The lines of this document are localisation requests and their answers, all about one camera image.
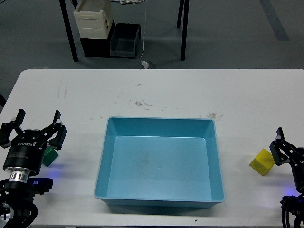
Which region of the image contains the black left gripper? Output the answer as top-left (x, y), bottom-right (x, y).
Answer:
top-left (0, 109), bottom-right (67, 176)

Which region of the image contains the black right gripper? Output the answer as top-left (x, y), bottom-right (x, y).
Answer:
top-left (269, 127), bottom-right (304, 194)

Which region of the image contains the yellow cube block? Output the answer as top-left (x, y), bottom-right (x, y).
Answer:
top-left (249, 149), bottom-right (275, 176)

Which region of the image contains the green cube block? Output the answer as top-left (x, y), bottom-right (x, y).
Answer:
top-left (42, 147), bottom-right (58, 167)

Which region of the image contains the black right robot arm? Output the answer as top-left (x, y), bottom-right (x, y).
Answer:
top-left (269, 127), bottom-right (304, 228)

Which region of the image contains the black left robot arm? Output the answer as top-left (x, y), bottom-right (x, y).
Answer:
top-left (0, 109), bottom-right (67, 228)

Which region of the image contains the black box under crate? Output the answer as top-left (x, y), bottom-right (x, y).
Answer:
top-left (80, 20), bottom-right (115, 58)

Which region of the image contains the blue plastic tray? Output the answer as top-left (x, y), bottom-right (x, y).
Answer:
top-left (94, 117), bottom-right (225, 209)

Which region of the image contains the black left table leg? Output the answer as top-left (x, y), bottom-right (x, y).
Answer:
top-left (59, 0), bottom-right (78, 62)

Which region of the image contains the black table leg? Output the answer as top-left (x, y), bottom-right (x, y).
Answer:
top-left (59, 0), bottom-right (78, 62)
top-left (176, 0), bottom-right (190, 61)

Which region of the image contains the dark grey storage bin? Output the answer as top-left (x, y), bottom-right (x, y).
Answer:
top-left (110, 23), bottom-right (141, 58)

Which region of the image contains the cream plastic crate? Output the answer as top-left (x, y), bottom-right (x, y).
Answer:
top-left (74, 0), bottom-right (114, 39)

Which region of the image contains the white plug adapter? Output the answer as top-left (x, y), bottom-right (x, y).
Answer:
top-left (141, 61), bottom-right (149, 69)

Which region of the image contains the black right table leg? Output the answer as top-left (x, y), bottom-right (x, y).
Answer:
top-left (176, 0), bottom-right (190, 61)

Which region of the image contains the white hanging cable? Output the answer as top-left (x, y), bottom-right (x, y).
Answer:
top-left (138, 0), bottom-right (147, 63)

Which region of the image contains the white coiled cable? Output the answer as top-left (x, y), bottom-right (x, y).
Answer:
top-left (110, 0), bottom-right (145, 6)

